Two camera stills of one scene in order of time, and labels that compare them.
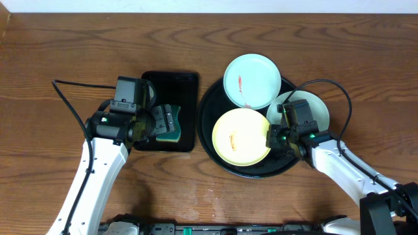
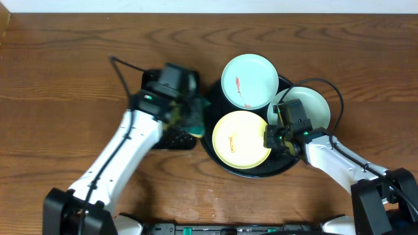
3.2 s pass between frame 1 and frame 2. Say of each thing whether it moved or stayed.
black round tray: stayed
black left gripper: moved
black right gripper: stayed
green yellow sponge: moved
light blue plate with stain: stayed
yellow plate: stayed
